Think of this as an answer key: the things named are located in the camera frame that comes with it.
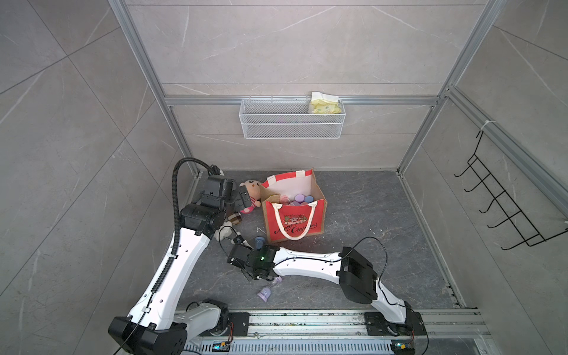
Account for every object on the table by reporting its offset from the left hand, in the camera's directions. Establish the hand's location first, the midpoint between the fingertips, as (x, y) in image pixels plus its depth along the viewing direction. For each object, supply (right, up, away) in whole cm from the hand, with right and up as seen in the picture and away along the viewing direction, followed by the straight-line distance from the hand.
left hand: (236, 194), depth 73 cm
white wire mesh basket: (+18, +34, +28) cm, 48 cm away
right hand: (+4, -27, +10) cm, 29 cm away
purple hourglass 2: (+22, -3, +22) cm, 32 cm away
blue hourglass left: (+5, -20, +18) cm, 27 cm away
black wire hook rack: (+85, -7, -8) cm, 86 cm away
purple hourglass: (+9, -36, +4) cm, 37 cm away
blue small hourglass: (+27, -3, +23) cm, 35 cm away
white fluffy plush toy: (-10, -17, +22) cm, 29 cm away
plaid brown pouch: (-7, -12, +25) cm, 29 cm away
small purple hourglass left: (+13, -33, +9) cm, 37 cm away
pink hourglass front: (+16, -3, +22) cm, 27 cm away
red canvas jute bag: (+20, -4, +5) cm, 21 cm away
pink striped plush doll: (+2, +1, +28) cm, 28 cm away
